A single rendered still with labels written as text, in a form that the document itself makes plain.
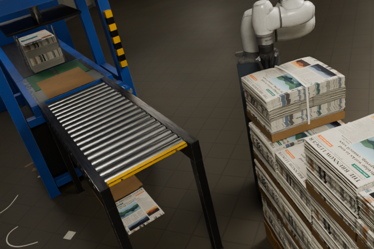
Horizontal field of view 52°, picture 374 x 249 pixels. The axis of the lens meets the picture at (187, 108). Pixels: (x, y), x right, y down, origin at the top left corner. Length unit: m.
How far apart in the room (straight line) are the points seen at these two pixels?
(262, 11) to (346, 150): 0.83
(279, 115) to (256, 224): 1.03
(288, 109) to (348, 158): 0.51
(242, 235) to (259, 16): 1.35
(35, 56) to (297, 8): 2.46
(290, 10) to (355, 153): 0.83
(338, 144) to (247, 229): 1.32
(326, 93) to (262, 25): 0.43
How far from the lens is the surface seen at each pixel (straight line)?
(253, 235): 2.53
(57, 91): 3.10
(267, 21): 1.90
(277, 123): 1.75
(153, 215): 2.81
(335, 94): 1.85
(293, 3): 1.92
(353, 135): 1.41
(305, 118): 1.82
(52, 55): 3.73
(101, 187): 1.85
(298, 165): 1.66
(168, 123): 2.17
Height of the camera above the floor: 1.86
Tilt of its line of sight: 28 degrees down
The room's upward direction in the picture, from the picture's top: 13 degrees counter-clockwise
